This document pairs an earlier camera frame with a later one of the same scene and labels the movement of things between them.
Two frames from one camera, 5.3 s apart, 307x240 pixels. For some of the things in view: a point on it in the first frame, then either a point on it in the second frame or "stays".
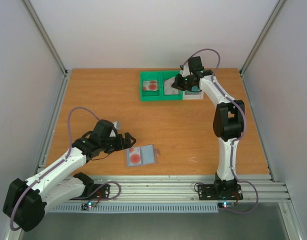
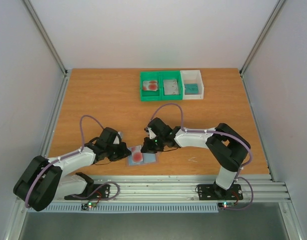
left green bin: x=150 y=95 stays
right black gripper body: x=180 y=82 → x=148 y=146
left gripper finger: x=127 y=146 → x=119 y=156
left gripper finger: x=127 y=135 → x=125 y=151
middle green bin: x=165 y=75 stays
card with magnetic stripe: x=168 y=89 stays
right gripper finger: x=187 y=88 → x=152 y=150
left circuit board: x=89 y=204 stays
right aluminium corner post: x=270 y=22 stays
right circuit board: x=226 y=204 stays
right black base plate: x=225 y=190 stays
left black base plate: x=94 y=191 stays
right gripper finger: x=178 y=82 → x=147 y=142
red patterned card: x=150 y=85 stays
